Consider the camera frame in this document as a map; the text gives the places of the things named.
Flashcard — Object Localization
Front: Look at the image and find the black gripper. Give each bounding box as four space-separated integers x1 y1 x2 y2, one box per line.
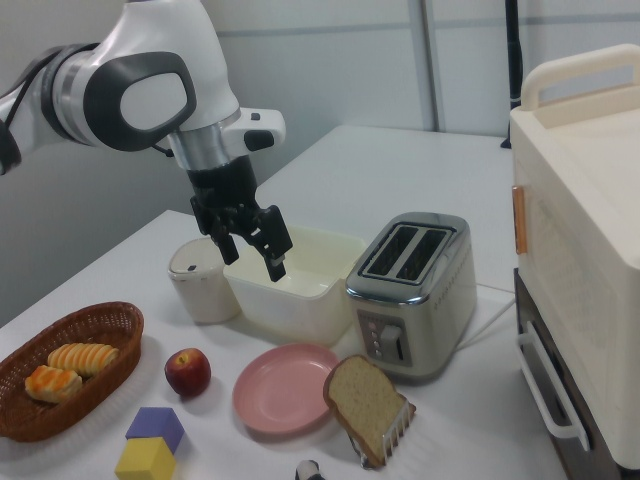
186 156 295 284

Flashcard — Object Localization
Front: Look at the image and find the brown bread slice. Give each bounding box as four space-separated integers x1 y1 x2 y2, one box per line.
323 354 417 469

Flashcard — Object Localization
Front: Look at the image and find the silver cream two-slot toaster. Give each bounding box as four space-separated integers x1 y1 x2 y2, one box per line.
344 212 479 386

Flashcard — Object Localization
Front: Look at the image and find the striped bread roll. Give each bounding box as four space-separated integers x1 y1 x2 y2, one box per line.
47 342 121 379

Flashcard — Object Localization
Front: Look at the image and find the orange glazed bread roll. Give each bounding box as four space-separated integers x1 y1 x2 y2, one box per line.
24 364 84 405

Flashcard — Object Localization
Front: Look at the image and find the white rectangular plastic bin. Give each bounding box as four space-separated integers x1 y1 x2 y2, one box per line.
222 224 369 347

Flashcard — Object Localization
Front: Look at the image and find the red apple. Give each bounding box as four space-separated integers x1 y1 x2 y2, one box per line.
164 348 212 398

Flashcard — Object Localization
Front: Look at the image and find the pink plate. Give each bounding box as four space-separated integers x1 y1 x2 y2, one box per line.
232 342 346 435

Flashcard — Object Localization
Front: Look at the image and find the brown wicker basket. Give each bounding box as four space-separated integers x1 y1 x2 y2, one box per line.
0 300 145 444

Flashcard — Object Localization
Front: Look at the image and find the purple cube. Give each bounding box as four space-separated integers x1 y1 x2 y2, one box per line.
124 406 185 455

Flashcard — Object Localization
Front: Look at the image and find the panda figurine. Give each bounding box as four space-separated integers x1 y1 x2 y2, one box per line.
294 459 324 480

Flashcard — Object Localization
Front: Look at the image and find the silver metal toast rack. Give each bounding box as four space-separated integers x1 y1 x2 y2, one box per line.
348 399 418 471

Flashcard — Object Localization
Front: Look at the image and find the yellow cube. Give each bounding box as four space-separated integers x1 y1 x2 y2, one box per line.
114 436 177 480

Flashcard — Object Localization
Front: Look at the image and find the black stand pole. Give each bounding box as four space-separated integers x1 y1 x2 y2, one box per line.
501 0 525 149

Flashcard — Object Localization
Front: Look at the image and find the white toaster power cord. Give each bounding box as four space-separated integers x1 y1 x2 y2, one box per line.
457 295 517 349

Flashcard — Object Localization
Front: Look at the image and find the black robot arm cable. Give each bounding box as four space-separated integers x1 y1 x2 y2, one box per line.
0 47 176 176

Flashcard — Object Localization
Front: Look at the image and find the brown drawer unit white handle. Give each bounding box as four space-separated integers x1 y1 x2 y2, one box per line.
513 267 640 480

